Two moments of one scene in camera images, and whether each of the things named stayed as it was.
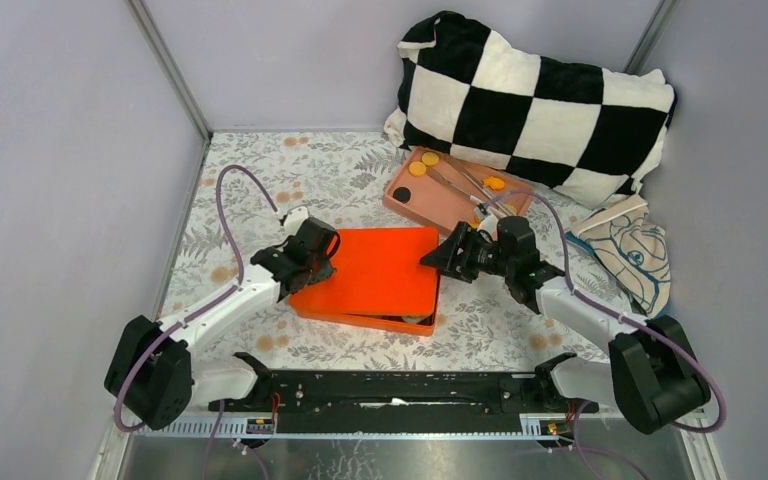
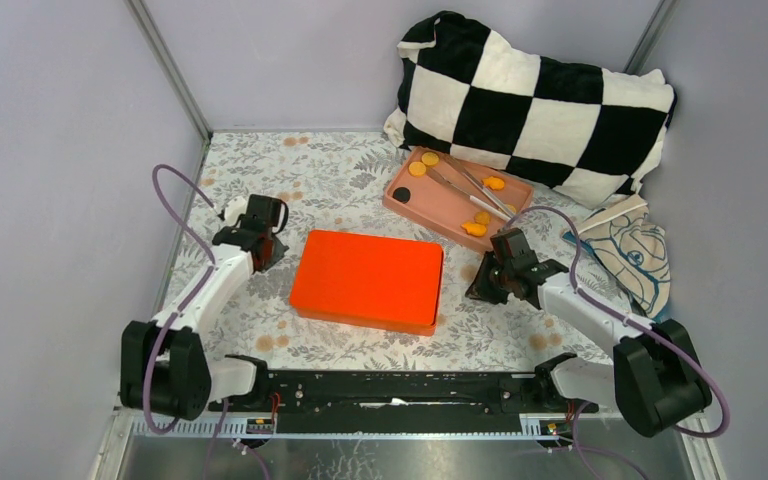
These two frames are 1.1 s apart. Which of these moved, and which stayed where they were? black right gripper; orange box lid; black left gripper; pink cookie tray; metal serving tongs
Moved: black right gripper; black left gripper
Stayed: metal serving tongs; pink cookie tray; orange box lid
